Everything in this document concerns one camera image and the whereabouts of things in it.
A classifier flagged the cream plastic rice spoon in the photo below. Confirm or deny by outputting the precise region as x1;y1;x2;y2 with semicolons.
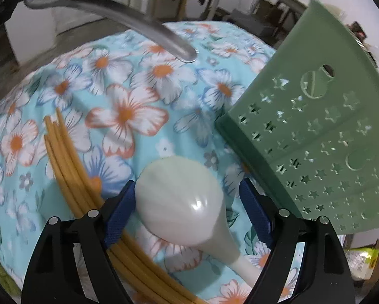
135;156;260;286

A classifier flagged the stainless steel spoon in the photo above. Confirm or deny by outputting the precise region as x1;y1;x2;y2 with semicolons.
25;0;197;63

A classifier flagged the green perforated utensil holder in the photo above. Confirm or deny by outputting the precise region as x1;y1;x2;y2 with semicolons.
216;0;379;234

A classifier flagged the floral blue tablecloth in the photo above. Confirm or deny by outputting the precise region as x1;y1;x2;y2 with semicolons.
0;21;275;299

